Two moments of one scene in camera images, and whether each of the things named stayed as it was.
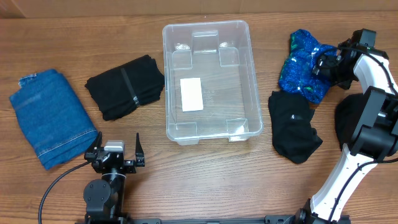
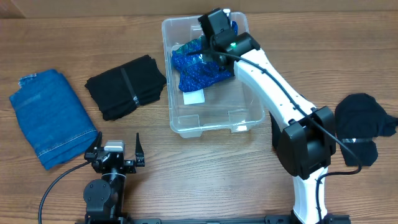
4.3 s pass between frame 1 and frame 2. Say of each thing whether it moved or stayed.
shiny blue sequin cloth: moved
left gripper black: stayed
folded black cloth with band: stayed
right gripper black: moved
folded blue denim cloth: stayed
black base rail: stayed
